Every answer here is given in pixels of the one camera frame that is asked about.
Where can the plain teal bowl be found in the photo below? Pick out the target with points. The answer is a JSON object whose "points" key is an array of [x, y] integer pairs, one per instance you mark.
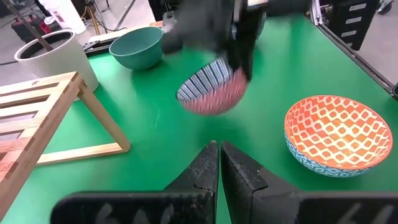
{"points": [[136, 49]]}

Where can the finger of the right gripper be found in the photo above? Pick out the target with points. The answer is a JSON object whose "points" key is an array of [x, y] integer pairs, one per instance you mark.
{"points": [[244, 62]]}

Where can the black drawer cabinet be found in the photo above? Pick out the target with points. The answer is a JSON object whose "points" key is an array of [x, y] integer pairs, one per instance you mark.
{"points": [[342, 21]]}

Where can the white ribbed plant pot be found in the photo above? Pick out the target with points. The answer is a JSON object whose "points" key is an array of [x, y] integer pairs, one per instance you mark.
{"points": [[62, 65]]}

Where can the person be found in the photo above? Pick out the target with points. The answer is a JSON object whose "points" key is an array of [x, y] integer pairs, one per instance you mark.
{"points": [[385, 7]]}

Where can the blue white geometric patterned bowl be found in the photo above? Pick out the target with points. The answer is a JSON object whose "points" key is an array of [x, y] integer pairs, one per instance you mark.
{"points": [[339, 133]]}

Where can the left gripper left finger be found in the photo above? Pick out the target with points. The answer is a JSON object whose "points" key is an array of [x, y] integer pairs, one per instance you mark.
{"points": [[186, 199]]}

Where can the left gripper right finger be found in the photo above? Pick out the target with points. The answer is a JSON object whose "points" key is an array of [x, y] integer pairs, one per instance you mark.
{"points": [[248, 193]]}

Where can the red and black box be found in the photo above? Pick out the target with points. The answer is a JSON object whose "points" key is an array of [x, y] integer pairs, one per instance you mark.
{"points": [[28, 28]]}

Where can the red white wavy patterned bowl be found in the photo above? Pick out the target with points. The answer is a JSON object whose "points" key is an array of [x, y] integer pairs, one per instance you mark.
{"points": [[217, 96]]}

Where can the grey table-level camera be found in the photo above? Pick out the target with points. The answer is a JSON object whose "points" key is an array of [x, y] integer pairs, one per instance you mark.
{"points": [[395, 91]]}

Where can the aluminium frame post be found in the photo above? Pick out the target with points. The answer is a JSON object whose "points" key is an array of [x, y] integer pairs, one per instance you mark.
{"points": [[318, 12]]}

